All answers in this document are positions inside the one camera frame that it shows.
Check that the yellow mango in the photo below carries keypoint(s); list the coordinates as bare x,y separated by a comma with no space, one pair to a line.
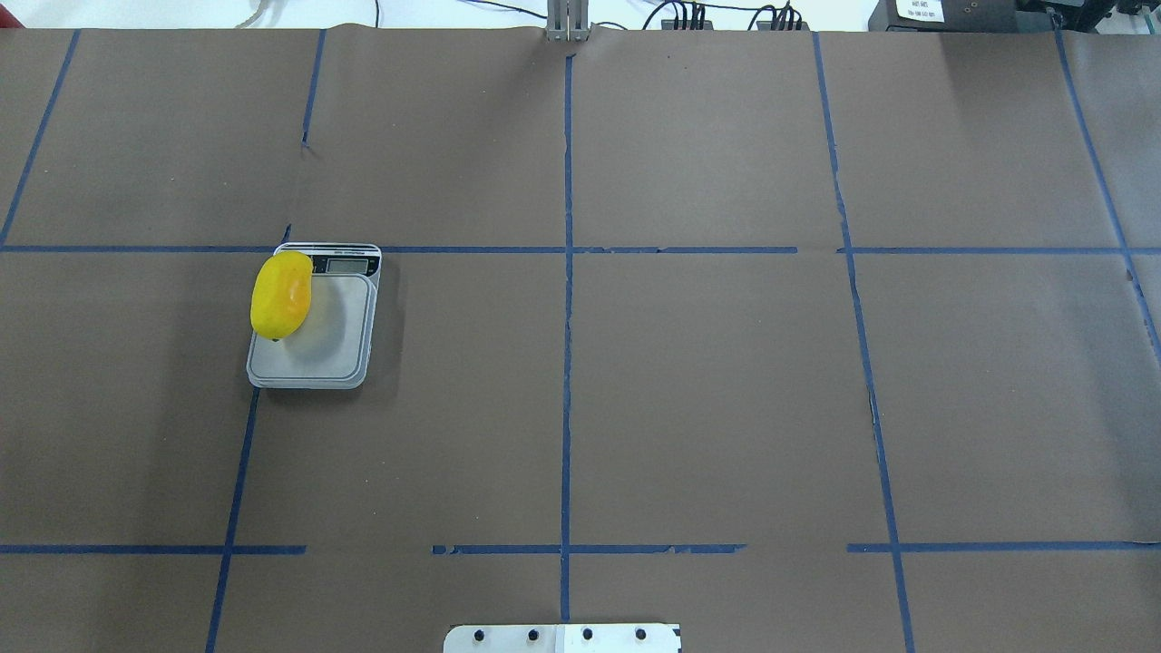
281,295

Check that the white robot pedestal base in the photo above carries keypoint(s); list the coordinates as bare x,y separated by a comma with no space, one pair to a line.
594,637

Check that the black electronics box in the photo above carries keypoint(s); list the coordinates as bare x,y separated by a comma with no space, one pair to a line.
983,17

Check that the aluminium frame post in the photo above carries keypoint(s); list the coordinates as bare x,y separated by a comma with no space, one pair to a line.
568,20

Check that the silver digital kitchen scale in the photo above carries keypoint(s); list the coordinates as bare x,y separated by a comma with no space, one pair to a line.
331,349

